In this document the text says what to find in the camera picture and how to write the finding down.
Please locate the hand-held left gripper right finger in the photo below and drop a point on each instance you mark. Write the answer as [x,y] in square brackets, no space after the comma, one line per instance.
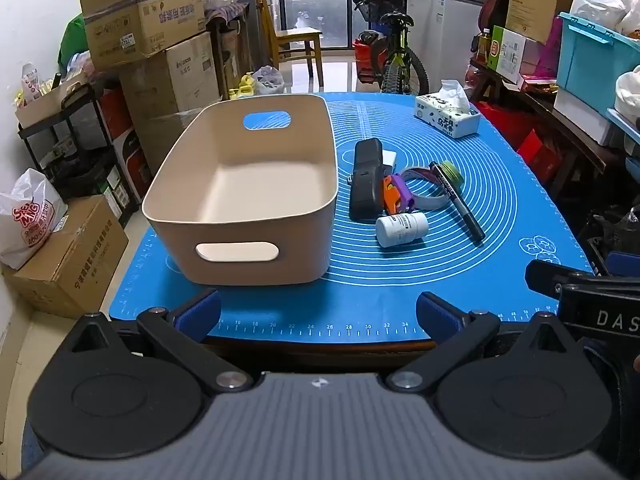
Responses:
[440,316]

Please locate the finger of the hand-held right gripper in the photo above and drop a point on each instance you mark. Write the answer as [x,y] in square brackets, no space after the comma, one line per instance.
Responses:
[545,280]

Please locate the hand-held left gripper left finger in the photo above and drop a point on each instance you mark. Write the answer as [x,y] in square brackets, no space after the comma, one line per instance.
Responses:
[201,314]

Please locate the white pill bottle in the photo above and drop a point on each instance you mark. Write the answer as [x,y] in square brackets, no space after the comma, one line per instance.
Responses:
[400,228]

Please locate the black marker pen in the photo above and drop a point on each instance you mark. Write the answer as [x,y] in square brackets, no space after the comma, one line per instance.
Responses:
[462,210]

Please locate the grey tape roll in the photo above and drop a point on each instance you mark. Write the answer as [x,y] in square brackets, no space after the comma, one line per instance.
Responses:
[431,202]

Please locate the beige plastic storage bin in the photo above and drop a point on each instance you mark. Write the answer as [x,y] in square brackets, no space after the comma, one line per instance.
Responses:
[240,195]

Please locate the purple and orange toy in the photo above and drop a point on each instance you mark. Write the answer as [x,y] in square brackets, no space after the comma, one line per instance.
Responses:
[395,192]

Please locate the green tape roll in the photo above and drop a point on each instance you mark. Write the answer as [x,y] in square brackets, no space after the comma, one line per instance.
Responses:
[456,172]

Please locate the blue silicone mat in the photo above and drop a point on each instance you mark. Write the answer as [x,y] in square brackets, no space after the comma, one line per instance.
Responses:
[350,285]

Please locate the red gift box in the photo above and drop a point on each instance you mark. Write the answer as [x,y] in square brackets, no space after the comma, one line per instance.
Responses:
[540,155]

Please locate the flat cardboard box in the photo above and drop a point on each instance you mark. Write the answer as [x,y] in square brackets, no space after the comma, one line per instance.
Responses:
[75,260]

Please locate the dark wooden side table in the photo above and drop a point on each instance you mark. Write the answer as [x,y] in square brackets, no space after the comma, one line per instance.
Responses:
[565,125]

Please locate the small white box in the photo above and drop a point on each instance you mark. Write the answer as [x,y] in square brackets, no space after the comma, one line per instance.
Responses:
[389,160]

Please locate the red and white appliance box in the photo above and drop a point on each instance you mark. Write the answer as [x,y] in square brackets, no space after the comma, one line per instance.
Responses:
[125,150]

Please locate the white tissue pack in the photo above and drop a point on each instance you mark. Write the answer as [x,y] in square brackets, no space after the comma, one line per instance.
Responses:
[447,115]

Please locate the white plastic shopping bag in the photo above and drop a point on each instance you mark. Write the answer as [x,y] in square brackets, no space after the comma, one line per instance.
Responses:
[30,225]

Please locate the black metal cart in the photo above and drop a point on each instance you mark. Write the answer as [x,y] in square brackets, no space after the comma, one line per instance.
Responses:
[85,160]

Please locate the large brown cardboard box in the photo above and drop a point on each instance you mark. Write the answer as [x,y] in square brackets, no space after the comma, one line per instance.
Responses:
[170,95]

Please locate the teal storage crate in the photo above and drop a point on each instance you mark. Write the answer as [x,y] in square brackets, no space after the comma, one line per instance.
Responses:
[590,60]

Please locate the green and white carton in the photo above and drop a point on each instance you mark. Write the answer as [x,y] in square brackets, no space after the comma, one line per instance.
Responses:
[510,52]

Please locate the yellow plastic toy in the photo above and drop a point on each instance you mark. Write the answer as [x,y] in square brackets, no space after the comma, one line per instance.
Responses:
[243,87]

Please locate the yellow drink bottle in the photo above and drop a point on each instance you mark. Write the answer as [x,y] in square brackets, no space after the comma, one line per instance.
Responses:
[482,47]

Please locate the clear plastic bag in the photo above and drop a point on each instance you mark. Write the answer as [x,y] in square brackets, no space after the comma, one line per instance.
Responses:
[269,80]

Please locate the cardboard tray with snacks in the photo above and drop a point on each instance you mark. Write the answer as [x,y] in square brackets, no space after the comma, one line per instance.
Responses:
[45,102]

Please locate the black and green bicycle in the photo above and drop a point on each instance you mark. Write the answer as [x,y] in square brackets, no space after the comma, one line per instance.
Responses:
[395,55]

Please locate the red bucket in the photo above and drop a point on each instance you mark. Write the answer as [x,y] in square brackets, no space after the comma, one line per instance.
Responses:
[362,60]

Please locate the cloth-covered side table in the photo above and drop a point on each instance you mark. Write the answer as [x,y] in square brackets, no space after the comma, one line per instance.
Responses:
[232,45]

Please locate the brown cardboard sheet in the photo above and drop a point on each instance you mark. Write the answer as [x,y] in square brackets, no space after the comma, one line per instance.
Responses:
[535,0]

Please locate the wooden chair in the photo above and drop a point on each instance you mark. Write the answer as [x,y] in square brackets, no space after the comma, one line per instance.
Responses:
[295,40]

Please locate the open printed cardboard box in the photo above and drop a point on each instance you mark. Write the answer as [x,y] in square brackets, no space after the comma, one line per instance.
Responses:
[140,25]

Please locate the green bag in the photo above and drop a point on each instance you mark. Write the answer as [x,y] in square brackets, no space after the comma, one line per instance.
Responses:
[70,45]

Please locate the glass balcony door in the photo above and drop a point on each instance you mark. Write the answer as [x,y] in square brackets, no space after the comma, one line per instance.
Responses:
[315,5]

